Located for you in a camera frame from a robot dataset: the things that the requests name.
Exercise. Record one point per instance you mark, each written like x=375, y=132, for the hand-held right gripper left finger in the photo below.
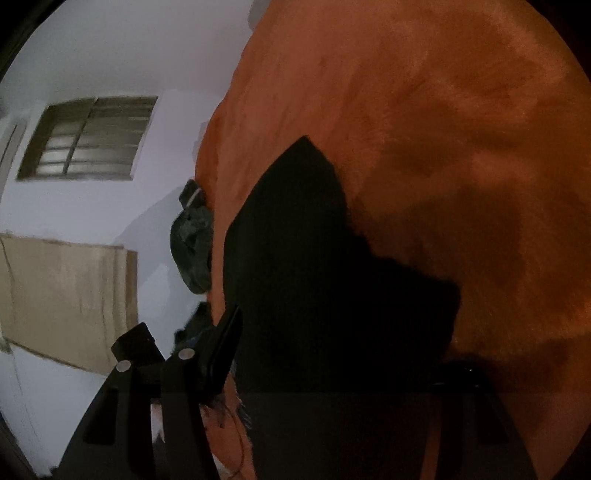
x=224, y=337

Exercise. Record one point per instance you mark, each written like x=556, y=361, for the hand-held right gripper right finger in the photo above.
x=455, y=415

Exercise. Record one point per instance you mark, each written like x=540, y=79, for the black shirt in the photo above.
x=300, y=277

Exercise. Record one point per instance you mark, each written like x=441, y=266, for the brown cardboard sheet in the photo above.
x=64, y=295

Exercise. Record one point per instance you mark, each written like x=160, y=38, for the barred window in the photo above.
x=87, y=138

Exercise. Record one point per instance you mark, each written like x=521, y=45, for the orange blanket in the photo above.
x=438, y=115

